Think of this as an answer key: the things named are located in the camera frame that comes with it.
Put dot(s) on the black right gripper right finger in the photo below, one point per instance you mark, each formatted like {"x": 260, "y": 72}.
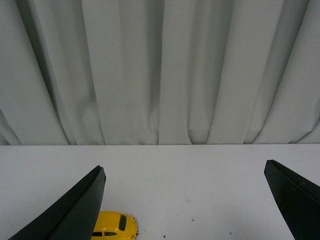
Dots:
{"x": 297, "y": 199}

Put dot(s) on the yellow beetle toy car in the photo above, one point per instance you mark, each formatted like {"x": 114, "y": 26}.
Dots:
{"x": 112, "y": 225}

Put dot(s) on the grey pleated curtain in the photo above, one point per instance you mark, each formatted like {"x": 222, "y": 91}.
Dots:
{"x": 159, "y": 72}

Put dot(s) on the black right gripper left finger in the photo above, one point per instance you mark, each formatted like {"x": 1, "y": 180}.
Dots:
{"x": 71, "y": 217}

